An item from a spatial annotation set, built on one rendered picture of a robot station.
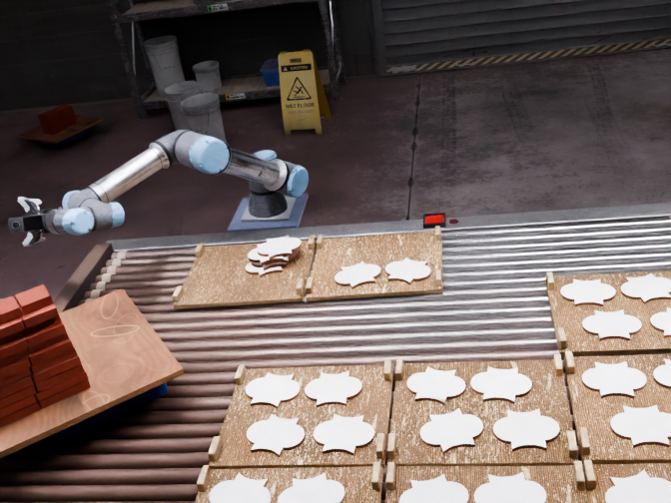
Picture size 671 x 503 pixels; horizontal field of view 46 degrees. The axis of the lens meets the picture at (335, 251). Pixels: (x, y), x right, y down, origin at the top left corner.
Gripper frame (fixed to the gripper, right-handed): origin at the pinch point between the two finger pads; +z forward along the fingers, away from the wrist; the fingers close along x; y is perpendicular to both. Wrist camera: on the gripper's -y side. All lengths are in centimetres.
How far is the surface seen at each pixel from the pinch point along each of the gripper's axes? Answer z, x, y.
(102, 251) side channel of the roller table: 8.6, -14.1, 32.8
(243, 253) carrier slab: -37, -17, 58
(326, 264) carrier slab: -67, -20, 67
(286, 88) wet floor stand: 196, 68, 308
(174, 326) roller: -45, -34, 23
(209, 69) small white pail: 303, 96, 322
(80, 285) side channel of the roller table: -3.0, -22.9, 16.9
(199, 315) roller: -48, -32, 31
